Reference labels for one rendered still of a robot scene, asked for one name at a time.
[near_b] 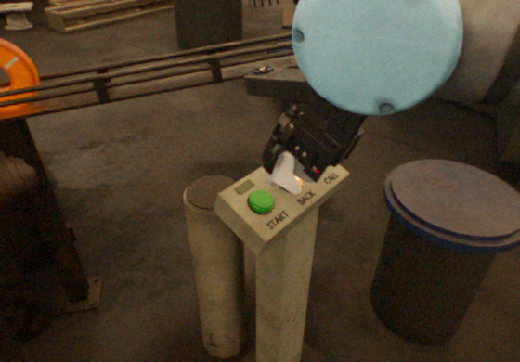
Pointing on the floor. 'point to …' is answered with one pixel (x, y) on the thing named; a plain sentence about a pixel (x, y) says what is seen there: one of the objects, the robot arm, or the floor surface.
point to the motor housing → (14, 179)
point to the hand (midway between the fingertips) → (272, 176)
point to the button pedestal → (280, 259)
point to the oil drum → (207, 8)
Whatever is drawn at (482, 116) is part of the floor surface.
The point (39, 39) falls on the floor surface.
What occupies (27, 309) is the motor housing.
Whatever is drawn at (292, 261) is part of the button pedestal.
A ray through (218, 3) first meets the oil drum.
